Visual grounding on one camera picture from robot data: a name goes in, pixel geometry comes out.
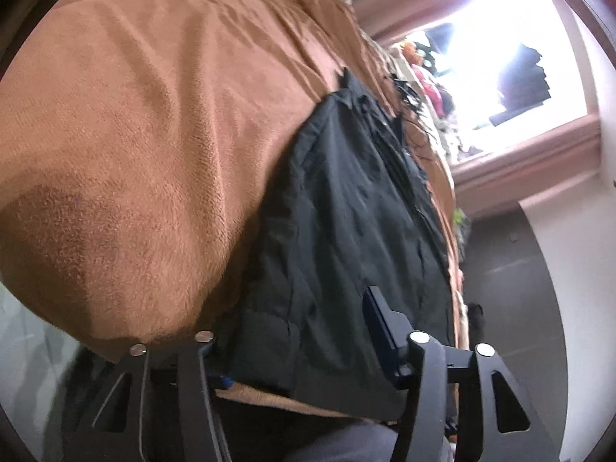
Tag black cable on bed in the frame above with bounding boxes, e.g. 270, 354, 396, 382
389, 72, 435, 156

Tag orange-brown bed blanket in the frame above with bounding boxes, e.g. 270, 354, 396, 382
0, 0, 471, 419

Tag pink clothes pile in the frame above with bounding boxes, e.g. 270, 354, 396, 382
411, 64, 454, 119

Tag dark clothes at window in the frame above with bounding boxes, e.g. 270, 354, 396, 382
489, 45, 551, 126

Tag black garment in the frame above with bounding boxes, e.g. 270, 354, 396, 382
223, 72, 454, 420

